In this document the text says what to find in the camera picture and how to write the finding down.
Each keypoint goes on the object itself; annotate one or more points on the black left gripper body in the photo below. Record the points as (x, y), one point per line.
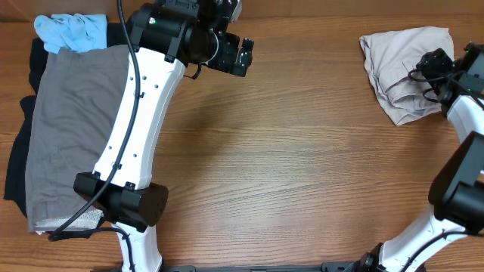
(224, 59)

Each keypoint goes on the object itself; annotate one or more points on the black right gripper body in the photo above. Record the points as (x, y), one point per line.
(436, 69)

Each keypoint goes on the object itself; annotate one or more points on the beige khaki shorts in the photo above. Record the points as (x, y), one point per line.
(390, 56)

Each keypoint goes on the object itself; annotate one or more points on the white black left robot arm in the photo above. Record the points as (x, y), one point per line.
(163, 38)

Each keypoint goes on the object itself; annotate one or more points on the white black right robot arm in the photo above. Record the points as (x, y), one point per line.
(456, 194)

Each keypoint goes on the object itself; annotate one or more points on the black garment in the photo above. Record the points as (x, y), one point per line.
(22, 151)

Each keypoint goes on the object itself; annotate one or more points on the grey shorts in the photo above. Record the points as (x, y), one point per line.
(72, 143)

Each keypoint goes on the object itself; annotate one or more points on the light blue garment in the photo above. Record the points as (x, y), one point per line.
(79, 33)

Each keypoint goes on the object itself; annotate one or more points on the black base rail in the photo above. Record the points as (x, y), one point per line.
(324, 267)

